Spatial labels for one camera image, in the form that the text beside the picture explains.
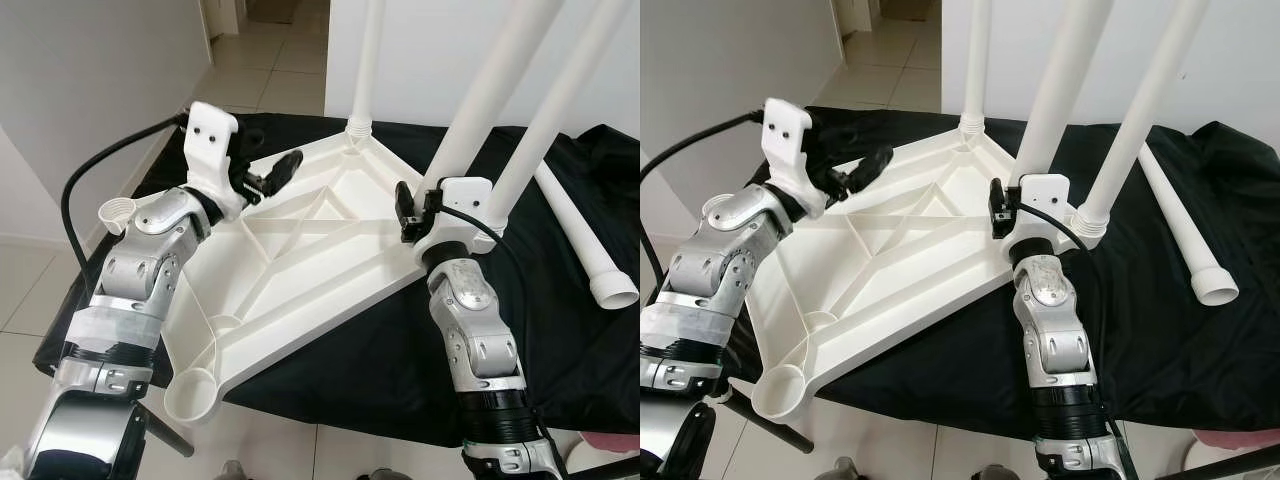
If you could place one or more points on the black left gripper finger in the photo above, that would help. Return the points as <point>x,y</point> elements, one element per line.
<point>828,135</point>
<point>872,165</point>
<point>245,145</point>
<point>285,167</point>

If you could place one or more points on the white plastic children table top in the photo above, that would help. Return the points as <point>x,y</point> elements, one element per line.
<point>900,260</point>
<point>300,260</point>

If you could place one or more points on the white plastic table leg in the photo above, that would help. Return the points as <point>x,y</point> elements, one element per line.
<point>367,60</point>
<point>555,100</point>
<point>580,230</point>
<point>1140,100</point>
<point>485,100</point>
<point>978,60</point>
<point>1180,220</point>
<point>1060,100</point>

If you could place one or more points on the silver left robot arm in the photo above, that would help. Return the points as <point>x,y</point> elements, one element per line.
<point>140,270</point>
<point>700,270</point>

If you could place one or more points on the black cloth table cover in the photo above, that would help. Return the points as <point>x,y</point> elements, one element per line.
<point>950,370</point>
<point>350,370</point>

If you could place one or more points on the grey robot right foot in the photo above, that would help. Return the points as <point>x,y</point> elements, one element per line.
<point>381,475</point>
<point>988,474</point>

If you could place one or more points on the grey robot foot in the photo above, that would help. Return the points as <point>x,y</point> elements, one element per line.
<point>988,474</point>
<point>846,470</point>
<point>381,475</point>
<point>235,471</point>

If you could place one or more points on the black metal folding table leg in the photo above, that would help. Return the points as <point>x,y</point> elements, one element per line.
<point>780,433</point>
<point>165,435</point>

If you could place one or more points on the grey robot left foot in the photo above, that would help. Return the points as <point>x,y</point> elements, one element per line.
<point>846,470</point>
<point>235,471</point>

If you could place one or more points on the pink round stool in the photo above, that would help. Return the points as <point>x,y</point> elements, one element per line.
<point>1235,438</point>
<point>610,443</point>

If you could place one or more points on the black metal bar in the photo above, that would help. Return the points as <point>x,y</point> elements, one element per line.
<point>1235,465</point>
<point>595,468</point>

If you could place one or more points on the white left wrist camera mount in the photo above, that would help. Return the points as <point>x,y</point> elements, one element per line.
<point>210,140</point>
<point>785,135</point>

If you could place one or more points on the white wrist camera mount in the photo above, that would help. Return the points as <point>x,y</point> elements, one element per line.
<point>785,135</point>
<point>210,140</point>
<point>465,195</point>
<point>1045,190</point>

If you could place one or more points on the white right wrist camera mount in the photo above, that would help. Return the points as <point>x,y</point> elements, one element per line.
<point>1045,190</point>
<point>465,195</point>

